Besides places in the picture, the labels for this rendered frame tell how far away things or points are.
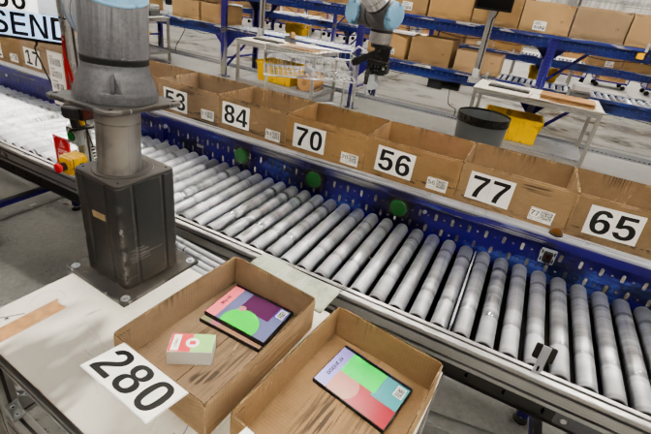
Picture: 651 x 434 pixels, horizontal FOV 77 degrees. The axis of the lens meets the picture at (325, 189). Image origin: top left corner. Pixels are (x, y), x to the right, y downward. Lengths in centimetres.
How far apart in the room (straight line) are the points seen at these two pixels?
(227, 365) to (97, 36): 79
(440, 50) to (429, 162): 437
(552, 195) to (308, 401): 109
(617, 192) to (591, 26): 426
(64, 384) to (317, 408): 54
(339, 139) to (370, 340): 94
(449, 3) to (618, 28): 196
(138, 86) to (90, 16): 17
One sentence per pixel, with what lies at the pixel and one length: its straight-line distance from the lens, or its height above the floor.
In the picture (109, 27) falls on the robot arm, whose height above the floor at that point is 143.
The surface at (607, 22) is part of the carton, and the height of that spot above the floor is 159.
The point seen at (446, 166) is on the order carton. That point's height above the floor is 101.
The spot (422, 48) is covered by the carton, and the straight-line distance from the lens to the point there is 602.
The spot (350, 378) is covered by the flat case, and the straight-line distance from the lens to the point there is 105.
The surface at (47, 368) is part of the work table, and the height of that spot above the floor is 75.
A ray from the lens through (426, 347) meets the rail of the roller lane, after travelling 130.
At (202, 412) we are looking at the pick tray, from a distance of 91.
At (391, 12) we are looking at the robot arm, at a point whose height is 152.
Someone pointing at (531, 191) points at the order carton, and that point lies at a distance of 165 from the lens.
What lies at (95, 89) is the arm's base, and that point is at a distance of 108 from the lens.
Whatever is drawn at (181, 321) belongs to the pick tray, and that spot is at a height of 76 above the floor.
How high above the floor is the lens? 157
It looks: 26 degrees down
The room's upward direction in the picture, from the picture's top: 8 degrees clockwise
